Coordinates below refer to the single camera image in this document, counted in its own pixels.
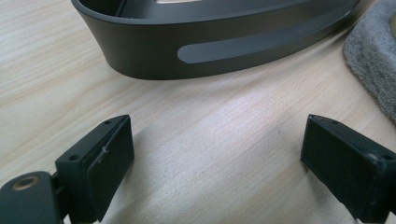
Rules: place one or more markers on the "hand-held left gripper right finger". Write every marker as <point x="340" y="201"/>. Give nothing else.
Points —
<point x="345" y="161"/>

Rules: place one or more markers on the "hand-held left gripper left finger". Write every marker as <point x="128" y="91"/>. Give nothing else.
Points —
<point x="93" y="168"/>

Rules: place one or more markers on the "grey felt mat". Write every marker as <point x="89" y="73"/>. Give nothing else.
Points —
<point x="373" y="56"/>

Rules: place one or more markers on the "dark grey plastic tray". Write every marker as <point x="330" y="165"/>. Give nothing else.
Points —
<point x="149" y="43"/>

